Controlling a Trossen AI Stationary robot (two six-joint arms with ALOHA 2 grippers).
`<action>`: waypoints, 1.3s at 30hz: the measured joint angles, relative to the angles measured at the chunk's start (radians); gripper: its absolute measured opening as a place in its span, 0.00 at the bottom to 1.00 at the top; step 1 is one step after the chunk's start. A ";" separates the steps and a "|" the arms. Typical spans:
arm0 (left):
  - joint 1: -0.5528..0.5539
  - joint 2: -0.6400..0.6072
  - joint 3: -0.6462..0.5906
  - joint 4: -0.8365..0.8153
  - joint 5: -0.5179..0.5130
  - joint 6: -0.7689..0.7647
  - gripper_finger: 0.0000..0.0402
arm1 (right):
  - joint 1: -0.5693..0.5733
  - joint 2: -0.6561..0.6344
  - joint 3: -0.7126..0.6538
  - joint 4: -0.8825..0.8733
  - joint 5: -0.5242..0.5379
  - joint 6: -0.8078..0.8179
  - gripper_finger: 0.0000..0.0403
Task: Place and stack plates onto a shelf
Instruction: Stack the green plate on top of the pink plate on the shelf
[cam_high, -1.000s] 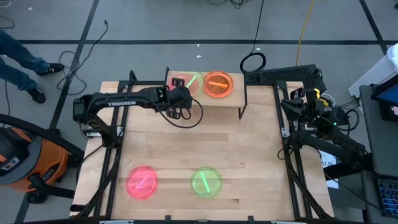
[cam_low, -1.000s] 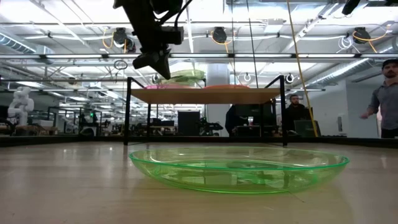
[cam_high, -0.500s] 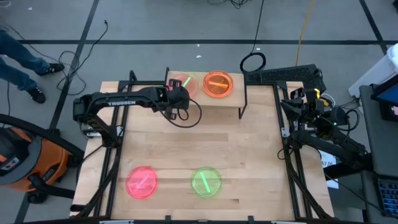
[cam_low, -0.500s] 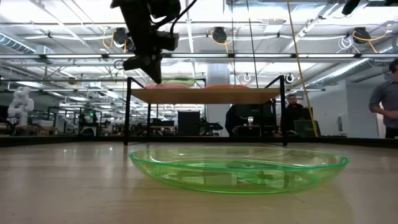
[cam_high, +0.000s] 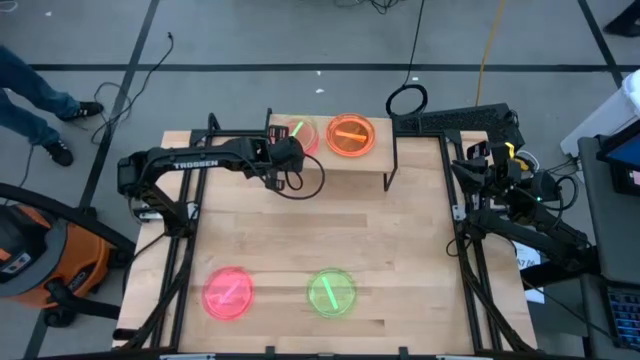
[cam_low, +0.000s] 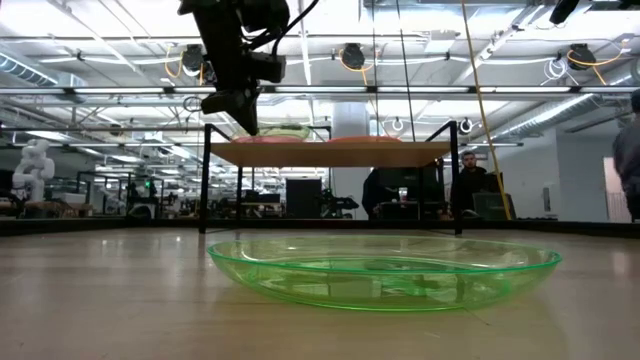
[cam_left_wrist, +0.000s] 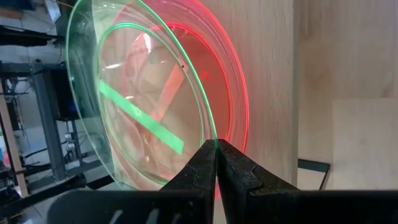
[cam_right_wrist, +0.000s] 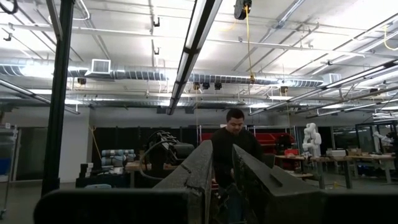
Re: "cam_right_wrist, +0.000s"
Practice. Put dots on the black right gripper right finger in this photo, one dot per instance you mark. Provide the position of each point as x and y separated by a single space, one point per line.
264 186

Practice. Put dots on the silver ventilation duct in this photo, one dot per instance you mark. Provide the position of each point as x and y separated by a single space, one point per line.
140 74

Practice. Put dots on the person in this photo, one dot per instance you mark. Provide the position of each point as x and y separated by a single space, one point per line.
231 146

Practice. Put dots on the long ceiling light fixture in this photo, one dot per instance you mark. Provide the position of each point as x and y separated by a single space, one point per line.
192 46
342 81

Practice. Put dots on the grey blue material rolls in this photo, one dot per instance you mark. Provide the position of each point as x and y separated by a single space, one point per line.
118 157

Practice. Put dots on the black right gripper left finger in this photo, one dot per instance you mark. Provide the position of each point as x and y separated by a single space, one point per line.
196 174

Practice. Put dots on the white box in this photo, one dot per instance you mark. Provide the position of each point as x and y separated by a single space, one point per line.
335 153

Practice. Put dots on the wooden workbench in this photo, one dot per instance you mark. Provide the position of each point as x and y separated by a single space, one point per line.
357 158

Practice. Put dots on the black partition curtain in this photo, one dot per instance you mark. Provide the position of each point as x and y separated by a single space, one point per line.
124 137

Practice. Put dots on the white air vent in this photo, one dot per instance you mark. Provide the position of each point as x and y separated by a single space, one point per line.
331 78
101 67

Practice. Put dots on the cardboard box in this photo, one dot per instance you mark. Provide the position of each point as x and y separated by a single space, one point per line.
354 152

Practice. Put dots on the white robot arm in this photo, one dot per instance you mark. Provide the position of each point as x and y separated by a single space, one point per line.
311 140

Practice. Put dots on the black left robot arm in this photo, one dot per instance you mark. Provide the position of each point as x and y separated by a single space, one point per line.
174 149

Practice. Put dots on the black vertical frame post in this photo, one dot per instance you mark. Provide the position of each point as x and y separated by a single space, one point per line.
60 93

